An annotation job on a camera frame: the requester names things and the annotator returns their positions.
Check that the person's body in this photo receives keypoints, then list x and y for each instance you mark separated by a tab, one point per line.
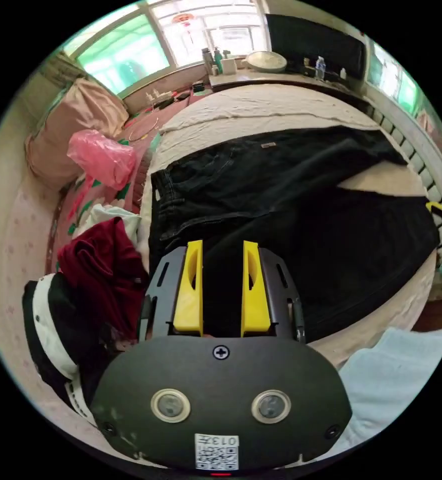
393	386

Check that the bed with beige sheet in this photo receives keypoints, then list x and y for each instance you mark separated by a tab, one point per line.
266	105

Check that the table with bottles and bowl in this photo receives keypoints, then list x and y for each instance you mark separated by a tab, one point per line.
266	75

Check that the black jeans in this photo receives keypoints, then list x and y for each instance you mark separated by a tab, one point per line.
281	210

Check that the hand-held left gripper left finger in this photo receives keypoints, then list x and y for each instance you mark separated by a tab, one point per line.
188	296

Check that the black screen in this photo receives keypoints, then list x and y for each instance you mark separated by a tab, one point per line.
314	41

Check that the pile of clothes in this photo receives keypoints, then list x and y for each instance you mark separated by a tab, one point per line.
97	270

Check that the pink pillow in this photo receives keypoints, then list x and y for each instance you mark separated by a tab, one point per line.
74	120

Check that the small window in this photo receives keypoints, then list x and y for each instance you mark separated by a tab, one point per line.
391	77

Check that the pink plastic bag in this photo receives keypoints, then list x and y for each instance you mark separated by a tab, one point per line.
101	157

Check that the large window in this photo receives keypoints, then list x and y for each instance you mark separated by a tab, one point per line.
138	48

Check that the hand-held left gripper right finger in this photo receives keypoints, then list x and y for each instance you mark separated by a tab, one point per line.
256	300

